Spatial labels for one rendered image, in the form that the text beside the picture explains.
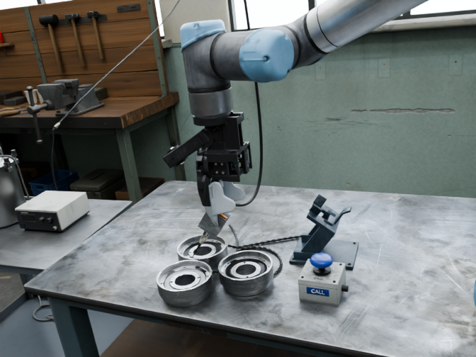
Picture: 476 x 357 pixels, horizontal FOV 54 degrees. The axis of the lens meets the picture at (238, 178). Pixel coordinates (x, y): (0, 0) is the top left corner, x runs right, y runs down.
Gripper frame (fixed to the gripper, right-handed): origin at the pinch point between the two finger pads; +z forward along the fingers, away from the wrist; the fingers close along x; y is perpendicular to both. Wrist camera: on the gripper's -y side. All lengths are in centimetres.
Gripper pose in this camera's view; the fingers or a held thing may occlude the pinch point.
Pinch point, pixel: (215, 215)
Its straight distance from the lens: 89.3
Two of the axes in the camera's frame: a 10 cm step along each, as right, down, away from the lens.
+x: 3.4, -3.7, 8.6
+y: 9.3, 0.3, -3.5
